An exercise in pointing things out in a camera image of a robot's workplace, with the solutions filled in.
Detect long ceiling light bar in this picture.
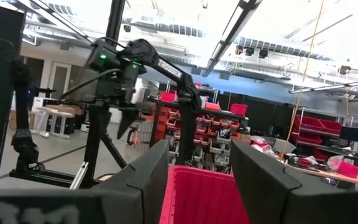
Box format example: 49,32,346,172
288,78,358,95
200,0,264,78

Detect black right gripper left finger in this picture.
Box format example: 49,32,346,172
91,139,170,224

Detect red plastic bin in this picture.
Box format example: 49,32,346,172
159,164,250,224

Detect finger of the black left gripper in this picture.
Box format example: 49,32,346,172
116,110,141,140

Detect clear plastic bag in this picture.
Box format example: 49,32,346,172
249,135,275,156
326,154,344,172

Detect black wrapped upright post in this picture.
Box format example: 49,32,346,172
9,58,46,175

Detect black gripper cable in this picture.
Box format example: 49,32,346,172
59,68,126,100

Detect shelf rack with small bins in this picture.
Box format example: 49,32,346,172
149,82,250,174

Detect cardboard box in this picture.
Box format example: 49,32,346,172
45,104,85,116

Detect white folding table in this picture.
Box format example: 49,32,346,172
31,106,74,140

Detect black monitor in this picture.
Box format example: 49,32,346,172
339,126,358,144

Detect large red storage bin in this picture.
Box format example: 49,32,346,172
318,118,344,134
293,114,326,132

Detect yellow cord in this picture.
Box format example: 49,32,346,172
280,0,326,155

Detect pink-red storage bin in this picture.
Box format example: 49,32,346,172
337,160,358,179

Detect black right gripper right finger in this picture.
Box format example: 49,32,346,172
229,139,303,224

